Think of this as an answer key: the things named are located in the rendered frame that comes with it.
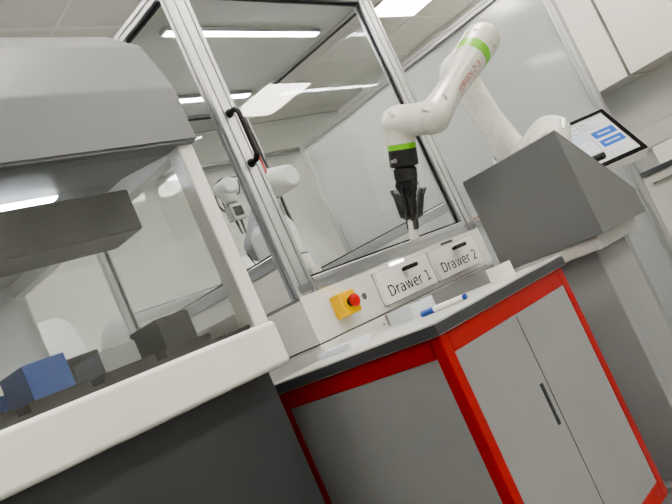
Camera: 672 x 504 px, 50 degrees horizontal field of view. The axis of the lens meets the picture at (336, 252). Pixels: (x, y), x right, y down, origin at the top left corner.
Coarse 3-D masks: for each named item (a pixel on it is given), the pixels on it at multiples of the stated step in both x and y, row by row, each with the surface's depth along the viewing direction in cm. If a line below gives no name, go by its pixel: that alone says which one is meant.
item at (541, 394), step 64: (448, 320) 147; (512, 320) 165; (576, 320) 184; (320, 384) 171; (384, 384) 158; (448, 384) 146; (512, 384) 156; (576, 384) 173; (320, 448) 177; (384, 448) 162; (448, 448) 150; (512, 448) 148; (576, 448) 163; (640, 448) 182
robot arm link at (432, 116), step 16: (464, 48) 230; (448, 64) 230; (464, 64) 225; (480, 64) 229; (448, 80) 221; (464, 80) 223; (432, 96) 216; (448, 96) 216; (416, 112) 215; (432, 112) 212; (448, 112) 214; (416, 128) 217; (432, 128) 214
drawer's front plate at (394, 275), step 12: (408, 264) 240; (420, 264) 244; (372, 276) 228; (384, 276) 229; (396, 276) 233; (408, 276) 237; (420, 276) 242; (432, 276) 246; (384, 288) 227; (396, 288) 231; (408, 288) 235; (420, 288) 239; (384, 300) 227; (396, 300) 229
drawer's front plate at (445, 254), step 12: (468, 240) 268; (432, 252) 251; (444, 252) 256; (456, 252) 260; (468, 252) 265; (432, 264) 250; (444, 264) 253; (456, 264) 258; (468, 264) 263; (444, 276) 250
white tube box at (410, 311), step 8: (408, 304) 211; (416, 304) 198; (424, 304) 199; (432, 304) 201; (392, 312) 205; (400, 312) 202; (408, 312) 198; (416, 312) 197; (392, 320) 206; (400, 320) 203
